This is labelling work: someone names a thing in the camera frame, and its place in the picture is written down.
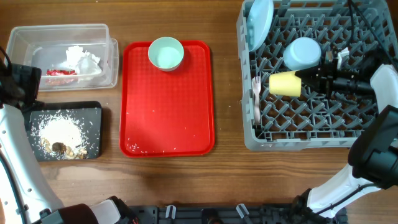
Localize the clear plastic waste bin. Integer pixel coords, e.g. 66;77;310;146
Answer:
6;24;119;91

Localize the yellow plastic cup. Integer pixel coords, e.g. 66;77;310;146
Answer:
269;71;302;97

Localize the light blue plate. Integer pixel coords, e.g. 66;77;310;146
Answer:
247;0;274;52

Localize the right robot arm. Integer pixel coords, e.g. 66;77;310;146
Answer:
287;49;397;223

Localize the red snack wrapper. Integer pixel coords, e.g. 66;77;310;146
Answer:
45;70;78;85

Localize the white plastic fork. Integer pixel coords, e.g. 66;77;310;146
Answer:
252;76;261;125

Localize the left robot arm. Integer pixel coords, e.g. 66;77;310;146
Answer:
1;56;136;223

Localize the green small saucer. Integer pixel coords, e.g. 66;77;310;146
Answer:
148;37;185;72

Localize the grey dishwasher rack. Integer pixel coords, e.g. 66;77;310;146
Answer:
236;1;397;151

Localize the black rectangular tray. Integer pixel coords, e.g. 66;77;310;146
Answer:
23;100;103;162

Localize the light blue bowl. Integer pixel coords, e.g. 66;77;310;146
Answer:
283;37;322;70

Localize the food scraps and rice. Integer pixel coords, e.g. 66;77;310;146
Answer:
30;110;94;161

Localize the white napkin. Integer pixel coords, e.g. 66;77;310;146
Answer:
60;45;103;75

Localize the red serving tray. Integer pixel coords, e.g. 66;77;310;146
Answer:
119;40;215;158

